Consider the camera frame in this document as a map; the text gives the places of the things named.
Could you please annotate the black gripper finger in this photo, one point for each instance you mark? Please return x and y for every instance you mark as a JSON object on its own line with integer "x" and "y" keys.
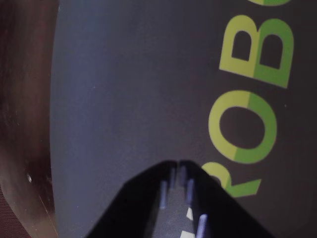
{"x": 133, "y": 205}
{"x": 223, "y": 215}

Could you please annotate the grey mat with WOWROBO print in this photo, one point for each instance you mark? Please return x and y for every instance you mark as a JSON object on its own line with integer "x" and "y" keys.
{"x": 148, "y": 74}

